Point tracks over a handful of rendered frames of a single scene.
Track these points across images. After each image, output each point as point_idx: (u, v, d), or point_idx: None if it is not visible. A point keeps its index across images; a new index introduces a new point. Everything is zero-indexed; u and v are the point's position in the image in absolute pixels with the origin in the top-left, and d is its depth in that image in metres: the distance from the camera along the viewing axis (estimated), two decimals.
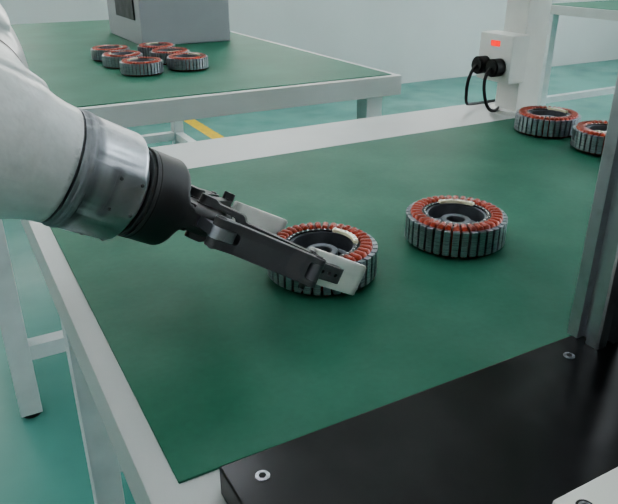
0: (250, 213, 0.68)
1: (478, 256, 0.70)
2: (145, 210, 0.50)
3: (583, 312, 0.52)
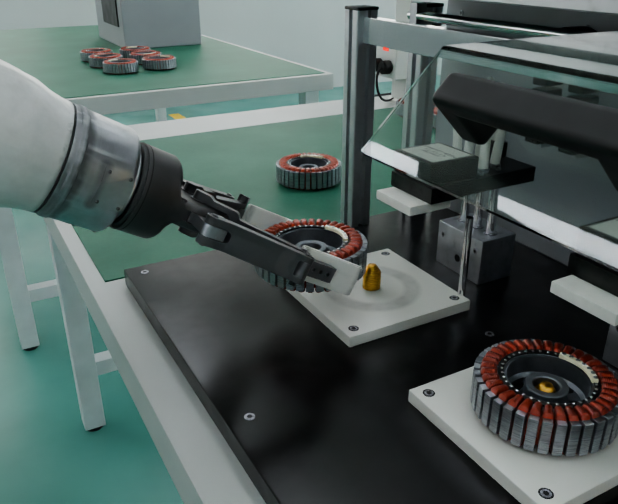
0: (264, 216, 0.68)
1: (317, 188, 1.08)
2: (134, 204, 0.51)
3: (345, 207, 0.90)
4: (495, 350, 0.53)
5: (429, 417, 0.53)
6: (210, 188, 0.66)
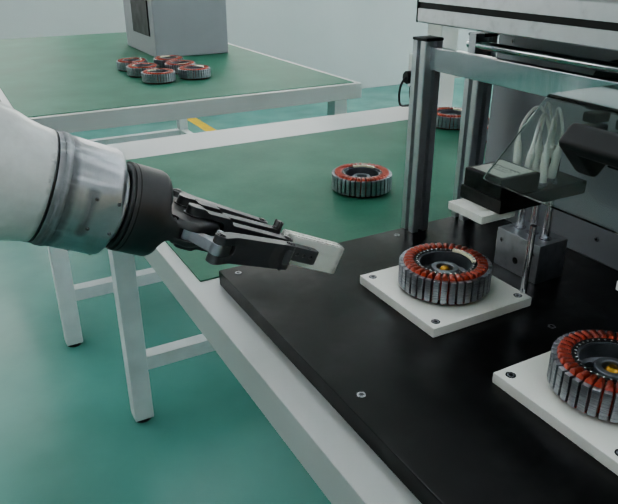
0: (300, 241, 0.64)
1: (371, 196, 1.18)
2: (126, 226, 0.51)
3: (406, 214, 1.00)
4: (568, 339, 0.64)
5: (513, 395, 0.63)
6: (237, 210, 0.64)
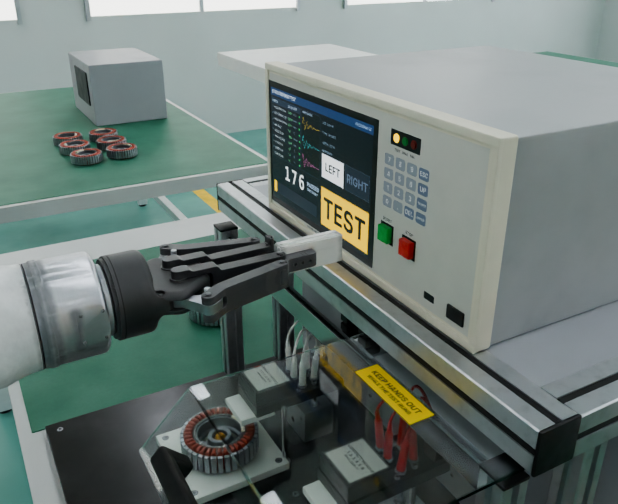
0: (295, 247, 0.64)
1: (219, 325, 1.34)
2: (119, 322, 0.54)
3: (225, 361, 1.16)
4: None
5: None
6: (227, 240, 0.65)
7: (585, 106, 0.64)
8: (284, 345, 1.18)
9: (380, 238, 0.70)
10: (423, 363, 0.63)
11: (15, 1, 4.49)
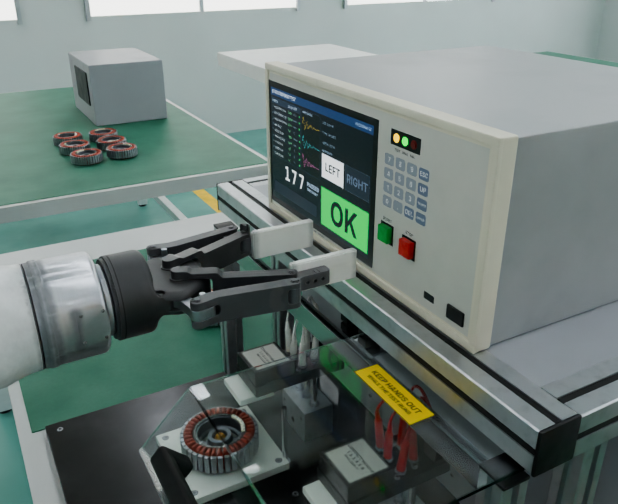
0: (271, 235, 0.67)
1: (219, 325, 1.34)
2: (119, 322, 0.54)
3: (225, 361, 1.16)
4: None
5: None
6: (207, 232, 0.67)
7: (585, 106, 0.64)
8: (284, 345, 1.18)
9: (380, 238, 0.70)
10: (423, 363, 0.63)
11: (15, 1, 4.49)
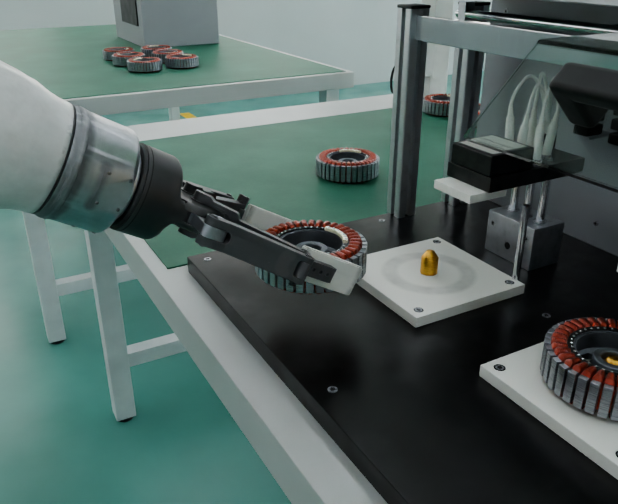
0: (264, 216, 0.68)
1: (357, 181, 1.12)
2: (134, 205, 0.51)
3: (392, 198, 0.93)
4: (563, 327, 0.57)
5: (502, 389, 0.56)
6: (210, 188, 0.66)
7: None
8: None
9: None
10: None
11: None
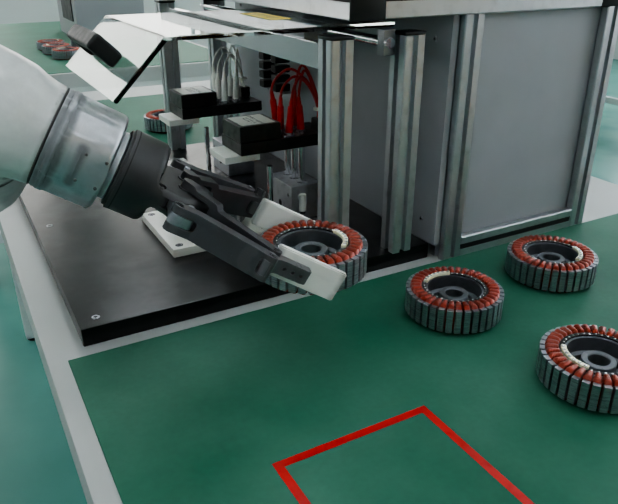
0: (277, 212, 0.69)
1: None
2: (113, 186, 0.55)
3: (169, 136, 1.33)
4: None
5: (147, 225, 0.96)
6: (229, 179, 0.69)
7: None
8: (221, 127, 1.36)
9: None
10: None
11: None
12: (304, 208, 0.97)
